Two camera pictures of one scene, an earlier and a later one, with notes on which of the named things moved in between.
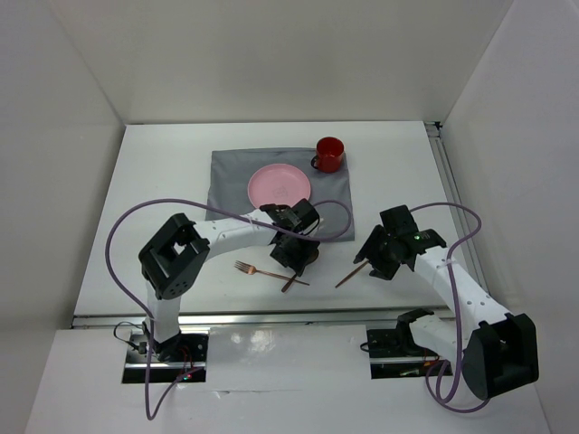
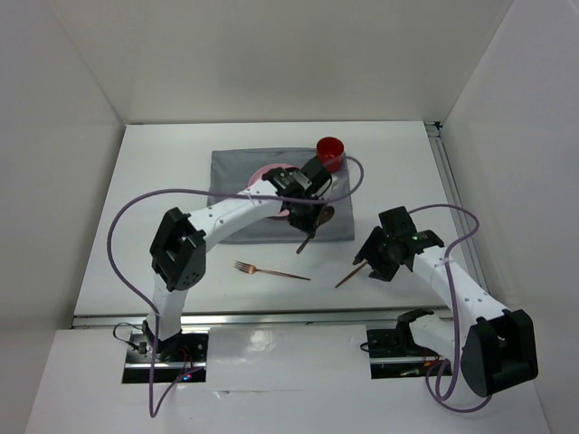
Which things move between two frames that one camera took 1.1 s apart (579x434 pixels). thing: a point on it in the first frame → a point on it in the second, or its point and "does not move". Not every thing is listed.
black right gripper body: [384, 260] does not move
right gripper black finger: [373, 242] does not move
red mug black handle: [329, 153] does not move
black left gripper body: [292, 254] → [304, 216]
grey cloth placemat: [231, 173] does not move
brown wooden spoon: [312, 258] → [325, 215]
